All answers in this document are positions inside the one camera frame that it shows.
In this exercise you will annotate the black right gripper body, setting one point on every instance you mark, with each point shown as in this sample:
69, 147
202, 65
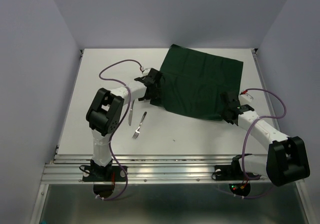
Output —
224, 116

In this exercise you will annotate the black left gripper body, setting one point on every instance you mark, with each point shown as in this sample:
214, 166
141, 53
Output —
153, 94

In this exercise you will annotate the dark green cloth napkin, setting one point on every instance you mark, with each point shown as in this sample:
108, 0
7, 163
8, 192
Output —
192, 82

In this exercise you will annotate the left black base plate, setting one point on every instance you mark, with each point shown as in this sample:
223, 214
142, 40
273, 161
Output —
104, 174

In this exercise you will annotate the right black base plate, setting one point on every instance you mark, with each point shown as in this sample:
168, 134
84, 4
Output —
225, 173

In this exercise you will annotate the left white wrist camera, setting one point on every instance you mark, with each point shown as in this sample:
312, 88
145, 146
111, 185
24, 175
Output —
142, 69

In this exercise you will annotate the silver fork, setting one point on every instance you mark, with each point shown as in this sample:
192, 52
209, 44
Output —
137, 131

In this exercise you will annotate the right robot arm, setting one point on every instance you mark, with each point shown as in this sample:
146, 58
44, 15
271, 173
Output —
286, 160

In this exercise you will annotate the aluminium frame rail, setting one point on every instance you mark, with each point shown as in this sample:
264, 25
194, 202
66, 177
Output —
170, 168

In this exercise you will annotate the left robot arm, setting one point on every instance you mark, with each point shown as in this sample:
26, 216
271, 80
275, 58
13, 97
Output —
105, 111

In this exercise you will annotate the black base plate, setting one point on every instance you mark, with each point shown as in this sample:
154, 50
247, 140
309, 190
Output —
104, 174
225, 173

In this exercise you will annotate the silver table knife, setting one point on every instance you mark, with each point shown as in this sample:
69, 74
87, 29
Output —
130, 116

